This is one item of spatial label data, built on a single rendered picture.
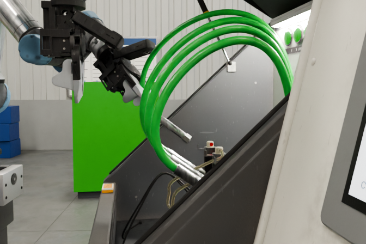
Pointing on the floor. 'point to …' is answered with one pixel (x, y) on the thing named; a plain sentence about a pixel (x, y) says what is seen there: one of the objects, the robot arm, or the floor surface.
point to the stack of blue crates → (10, 132)
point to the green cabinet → (102, 136)
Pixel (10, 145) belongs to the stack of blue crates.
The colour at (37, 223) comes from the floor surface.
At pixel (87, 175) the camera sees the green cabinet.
